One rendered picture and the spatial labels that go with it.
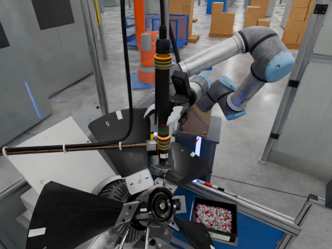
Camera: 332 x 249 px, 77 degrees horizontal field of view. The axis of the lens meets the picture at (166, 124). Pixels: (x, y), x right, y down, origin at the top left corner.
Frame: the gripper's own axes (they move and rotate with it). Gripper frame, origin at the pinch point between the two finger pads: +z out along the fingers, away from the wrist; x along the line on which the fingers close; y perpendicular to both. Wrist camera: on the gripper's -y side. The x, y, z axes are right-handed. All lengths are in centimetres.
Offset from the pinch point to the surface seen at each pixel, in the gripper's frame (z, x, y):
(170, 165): -2.5, -2.9, 19.4
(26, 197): 19, 62, 54
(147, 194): 7.4, -0.3, 24.6
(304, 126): -182, -63, 89
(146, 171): 1.1, 4.2, 22.5
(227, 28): -894, 215, 117
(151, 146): 0.4, 2.0, 11.3
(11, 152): 23.5, 36.7, 11.2
